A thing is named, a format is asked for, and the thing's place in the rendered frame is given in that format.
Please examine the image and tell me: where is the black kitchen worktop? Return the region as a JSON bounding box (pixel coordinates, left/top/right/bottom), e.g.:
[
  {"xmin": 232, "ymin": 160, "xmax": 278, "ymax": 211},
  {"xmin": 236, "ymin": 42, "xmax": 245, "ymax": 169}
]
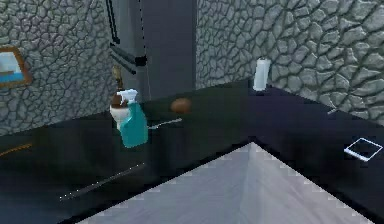
[{"xmin": 0, "ymin": 78, "xmax": 384, "ymax": 224}]

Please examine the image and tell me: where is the wood framed wall picture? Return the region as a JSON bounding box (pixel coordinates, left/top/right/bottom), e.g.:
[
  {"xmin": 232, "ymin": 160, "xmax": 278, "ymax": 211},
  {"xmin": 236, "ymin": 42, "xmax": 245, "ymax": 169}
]
[{"xmin": 0, "ymin": 45, "xmax": 33, "ymax": 89}]

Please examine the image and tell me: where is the black phone with white rim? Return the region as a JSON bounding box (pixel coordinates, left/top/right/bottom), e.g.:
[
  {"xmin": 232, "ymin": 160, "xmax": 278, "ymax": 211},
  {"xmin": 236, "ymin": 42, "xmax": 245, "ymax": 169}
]
[{"xmin": 343, "ymin": 137, "xmax": 384, "ymax": 163}]

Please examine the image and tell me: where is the brass pepper mill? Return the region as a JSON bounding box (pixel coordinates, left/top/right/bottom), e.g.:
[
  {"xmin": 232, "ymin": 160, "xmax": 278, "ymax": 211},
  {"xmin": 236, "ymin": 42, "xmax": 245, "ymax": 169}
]
[{"xmin": 111, "ymin": 64, "xmax": 125, "ymax": 92}]

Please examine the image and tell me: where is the brown round potato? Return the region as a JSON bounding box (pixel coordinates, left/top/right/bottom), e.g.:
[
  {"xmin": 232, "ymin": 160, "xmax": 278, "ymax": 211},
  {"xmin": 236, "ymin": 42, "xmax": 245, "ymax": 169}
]
[{"xmin": 170, "ymin": 97, "xmax": 193, "ymax": 115}]

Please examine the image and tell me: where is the black fridge handle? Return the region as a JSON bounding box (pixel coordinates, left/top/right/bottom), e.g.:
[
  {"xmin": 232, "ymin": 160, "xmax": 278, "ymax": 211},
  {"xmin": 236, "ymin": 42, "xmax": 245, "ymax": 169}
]
[
  {"xmin": 105, "ymin": 0, "xmax": 121, "ymax": 45},
  {"xmin": 109, "ymin": 41, "xmax": 148, "ymax": 75}
]

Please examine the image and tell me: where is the white paper towel roll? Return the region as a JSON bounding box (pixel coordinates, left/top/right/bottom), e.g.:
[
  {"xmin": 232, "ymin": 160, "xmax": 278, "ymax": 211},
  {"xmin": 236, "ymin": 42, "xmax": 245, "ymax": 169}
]
[{"xmin": 252, "ymin": 57, "xmax": 272, "ymax": 92}]

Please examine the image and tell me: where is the teal spray bottle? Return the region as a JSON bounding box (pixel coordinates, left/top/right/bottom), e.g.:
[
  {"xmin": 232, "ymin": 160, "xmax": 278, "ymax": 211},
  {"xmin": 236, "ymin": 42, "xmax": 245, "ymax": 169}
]
[{"xmin": 116, "ymin": 88, "xmax": 149, "ymax": 149}]

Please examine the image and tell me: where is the silver cutlery piece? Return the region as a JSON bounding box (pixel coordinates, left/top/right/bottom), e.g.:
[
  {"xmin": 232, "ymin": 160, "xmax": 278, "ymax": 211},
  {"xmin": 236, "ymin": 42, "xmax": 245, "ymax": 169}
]
[{"xmin": 147, "ymin": 117, "xmax": 184, "ymax": 131}]

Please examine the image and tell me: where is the dark grey fridge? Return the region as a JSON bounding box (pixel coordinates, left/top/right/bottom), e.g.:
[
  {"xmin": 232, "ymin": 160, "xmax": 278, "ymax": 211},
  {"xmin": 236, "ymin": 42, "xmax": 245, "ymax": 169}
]
[{"xmin": 105, "ymin": 0, "xmax": 198, "ymax": 103}]

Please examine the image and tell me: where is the white and brown pot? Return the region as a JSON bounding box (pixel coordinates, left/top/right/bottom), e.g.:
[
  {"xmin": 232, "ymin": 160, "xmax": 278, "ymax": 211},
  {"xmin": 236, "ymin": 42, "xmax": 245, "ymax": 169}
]
[{"xmin": 109, "ymin": 92, "xmax": 132, "ymax": 132}]

